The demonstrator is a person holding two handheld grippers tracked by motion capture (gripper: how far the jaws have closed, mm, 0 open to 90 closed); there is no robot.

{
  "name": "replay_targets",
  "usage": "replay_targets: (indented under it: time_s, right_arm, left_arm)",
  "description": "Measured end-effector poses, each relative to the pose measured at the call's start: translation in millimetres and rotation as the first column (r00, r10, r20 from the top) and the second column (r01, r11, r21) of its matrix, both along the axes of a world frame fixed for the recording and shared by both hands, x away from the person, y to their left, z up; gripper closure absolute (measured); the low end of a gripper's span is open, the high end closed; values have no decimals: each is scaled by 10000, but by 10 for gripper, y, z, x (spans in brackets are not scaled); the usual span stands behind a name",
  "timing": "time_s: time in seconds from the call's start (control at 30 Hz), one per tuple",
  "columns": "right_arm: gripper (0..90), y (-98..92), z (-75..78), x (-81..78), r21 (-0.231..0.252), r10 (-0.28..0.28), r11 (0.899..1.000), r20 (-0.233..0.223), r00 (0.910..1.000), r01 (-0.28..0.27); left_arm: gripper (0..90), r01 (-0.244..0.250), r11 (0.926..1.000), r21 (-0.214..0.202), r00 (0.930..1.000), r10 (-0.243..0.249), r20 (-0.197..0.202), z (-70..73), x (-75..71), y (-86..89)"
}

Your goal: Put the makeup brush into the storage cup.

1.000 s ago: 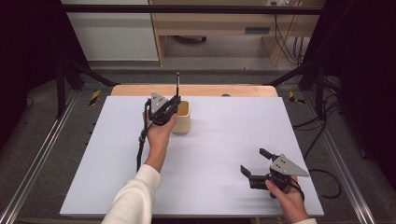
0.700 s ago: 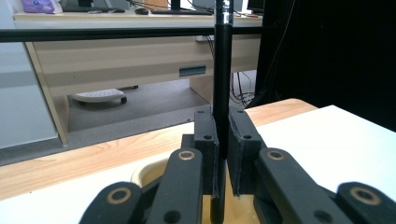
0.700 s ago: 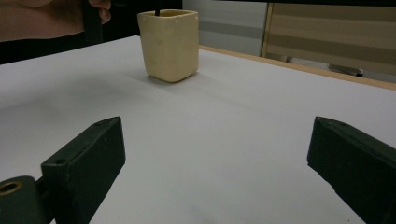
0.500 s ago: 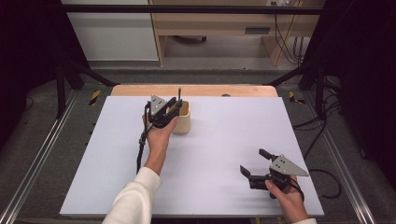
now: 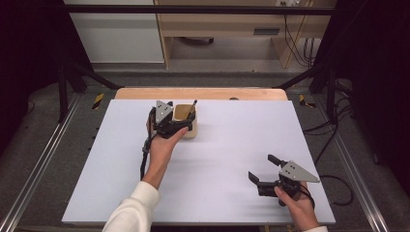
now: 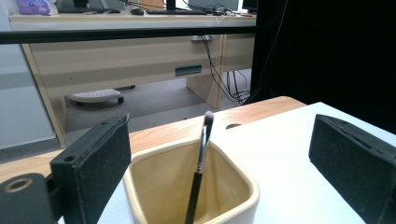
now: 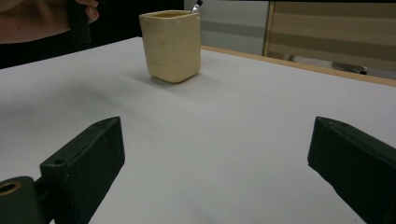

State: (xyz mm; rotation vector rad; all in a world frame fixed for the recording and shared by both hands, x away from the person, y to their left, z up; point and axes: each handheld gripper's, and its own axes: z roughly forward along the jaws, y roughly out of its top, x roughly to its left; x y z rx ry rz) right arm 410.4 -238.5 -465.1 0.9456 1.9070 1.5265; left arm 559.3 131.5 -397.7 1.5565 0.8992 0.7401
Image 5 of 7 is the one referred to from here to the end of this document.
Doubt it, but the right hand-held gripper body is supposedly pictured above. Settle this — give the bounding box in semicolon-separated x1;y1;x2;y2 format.
257;160;321;207

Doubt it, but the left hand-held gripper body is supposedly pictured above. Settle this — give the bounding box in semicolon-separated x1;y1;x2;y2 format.
150;100;183;139

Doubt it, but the cream square ceramic cup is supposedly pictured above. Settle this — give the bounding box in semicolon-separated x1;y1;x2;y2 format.
172;103;198;140

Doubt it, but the person's right hand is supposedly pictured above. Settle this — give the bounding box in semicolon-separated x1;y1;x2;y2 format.
274;183;321;231

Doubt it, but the person's left hand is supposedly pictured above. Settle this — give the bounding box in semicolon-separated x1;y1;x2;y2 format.
146;120;190;170

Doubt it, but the wooden table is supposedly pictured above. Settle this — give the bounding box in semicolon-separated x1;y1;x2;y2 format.
114;87;288;102

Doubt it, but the yellow clamp right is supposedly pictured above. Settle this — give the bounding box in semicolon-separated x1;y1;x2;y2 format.
298;94;317;109

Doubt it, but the yellow clamp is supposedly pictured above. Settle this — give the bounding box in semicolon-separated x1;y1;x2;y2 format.
298;94;317;109
92;93;105;110

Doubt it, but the yellow clamp left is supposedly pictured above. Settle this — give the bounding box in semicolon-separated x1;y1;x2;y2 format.
92;93;105;110

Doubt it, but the white cabinet panel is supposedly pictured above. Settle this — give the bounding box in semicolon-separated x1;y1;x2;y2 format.
63;0;164;64

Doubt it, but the black metal stand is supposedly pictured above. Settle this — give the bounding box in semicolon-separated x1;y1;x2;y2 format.
57;61;122;124
275;62;338;125

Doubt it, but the wooden office desk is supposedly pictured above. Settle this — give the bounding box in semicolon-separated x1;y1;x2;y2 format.
154;0;337;70

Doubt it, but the black curtain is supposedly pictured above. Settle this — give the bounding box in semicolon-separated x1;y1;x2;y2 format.
0;0;95;156
313;0;410;188

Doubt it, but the white power strip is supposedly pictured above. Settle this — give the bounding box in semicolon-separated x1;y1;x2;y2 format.
275;0;303;8

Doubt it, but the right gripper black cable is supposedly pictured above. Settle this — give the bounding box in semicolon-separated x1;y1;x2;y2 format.
299;184;316;211

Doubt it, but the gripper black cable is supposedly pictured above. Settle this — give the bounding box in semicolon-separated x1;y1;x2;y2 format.
139;107;158;182
299;184;316;211

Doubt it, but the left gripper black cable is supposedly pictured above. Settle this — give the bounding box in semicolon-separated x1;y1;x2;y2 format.
139;107;158;182

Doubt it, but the black floor cable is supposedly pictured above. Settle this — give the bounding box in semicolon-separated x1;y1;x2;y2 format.
313;125;355;207

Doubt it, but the aluminium floor rail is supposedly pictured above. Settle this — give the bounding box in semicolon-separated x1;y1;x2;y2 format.
313;96;391;232
0;93;81;232

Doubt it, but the black horizontal frame bar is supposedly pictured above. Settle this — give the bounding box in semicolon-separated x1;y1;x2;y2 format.
64;4;337;16

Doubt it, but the black hanging cable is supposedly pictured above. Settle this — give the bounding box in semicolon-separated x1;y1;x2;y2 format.
283;14;312;68

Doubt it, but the dark drawer handle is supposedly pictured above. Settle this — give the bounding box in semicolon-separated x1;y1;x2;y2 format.
253;28;280;36

